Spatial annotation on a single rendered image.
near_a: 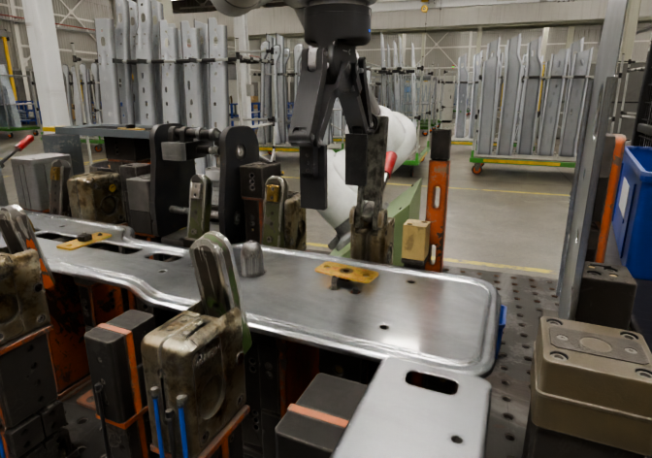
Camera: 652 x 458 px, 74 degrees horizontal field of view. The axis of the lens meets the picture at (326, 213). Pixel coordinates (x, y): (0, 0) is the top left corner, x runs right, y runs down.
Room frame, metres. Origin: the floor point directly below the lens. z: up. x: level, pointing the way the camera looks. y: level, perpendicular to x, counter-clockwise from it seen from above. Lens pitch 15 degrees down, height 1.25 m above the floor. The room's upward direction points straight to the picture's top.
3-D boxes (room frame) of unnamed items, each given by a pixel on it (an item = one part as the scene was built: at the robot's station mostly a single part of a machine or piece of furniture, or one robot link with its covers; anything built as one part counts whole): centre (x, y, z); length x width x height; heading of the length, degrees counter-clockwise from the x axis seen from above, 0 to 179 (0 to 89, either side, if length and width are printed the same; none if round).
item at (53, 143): (1.22, 0.73, 0.92); 0.08 x 0.08 x 0.44; 66
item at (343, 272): (0.56, -0.03, 1.01); 0.08 x 0.04 x 0.01; 60
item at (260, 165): (0.82, 0.12, 0.91); 0.07 x 0.05 x 0.42; 156
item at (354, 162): (0.59, -0.04, 1.16); 0.03 x 0.01 x 0.07; 66
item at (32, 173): (1.00, 0.65, 0.90); 0.13 x 0.10 x 0.41; 156
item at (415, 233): (0.61, -0.13, 0.88); 0.04 x 0.04 x 0.36; 66
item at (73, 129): (1.11, 0.49, 1.16); 0.37 x 0.14 x 0.02; 66
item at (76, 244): (0.72, 0.42, 1.01); 0.08 x 0.04 x 0.01; 156
